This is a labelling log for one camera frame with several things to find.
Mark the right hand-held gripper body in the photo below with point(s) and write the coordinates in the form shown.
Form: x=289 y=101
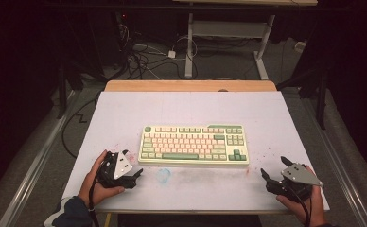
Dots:
x=300 y=175

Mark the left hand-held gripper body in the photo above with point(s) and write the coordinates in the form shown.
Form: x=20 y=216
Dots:
x=112 y=178

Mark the green and cream keyboard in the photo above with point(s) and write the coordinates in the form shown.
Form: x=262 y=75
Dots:
x=188 y=146

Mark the person's left hand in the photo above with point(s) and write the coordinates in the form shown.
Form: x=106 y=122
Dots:
x=91 y=189

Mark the person's right hand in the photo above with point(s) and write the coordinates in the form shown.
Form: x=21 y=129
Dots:
x=315 y=208

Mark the black metal stand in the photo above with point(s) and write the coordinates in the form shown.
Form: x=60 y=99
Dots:
x=63 y=91
x=320 y=94

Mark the white table cover sheet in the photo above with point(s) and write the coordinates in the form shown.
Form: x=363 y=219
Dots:
x=191 y=107

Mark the white power adapter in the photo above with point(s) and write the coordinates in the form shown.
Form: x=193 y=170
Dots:
x=171 y=54

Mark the white power strip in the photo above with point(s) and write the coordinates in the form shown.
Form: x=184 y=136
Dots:
x=300 y=46

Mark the metal floor rail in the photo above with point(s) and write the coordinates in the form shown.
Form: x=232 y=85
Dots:
x=339 y=167
x=33 y=167

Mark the white metal frame desk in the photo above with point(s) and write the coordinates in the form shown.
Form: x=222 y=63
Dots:
x=229 y=30

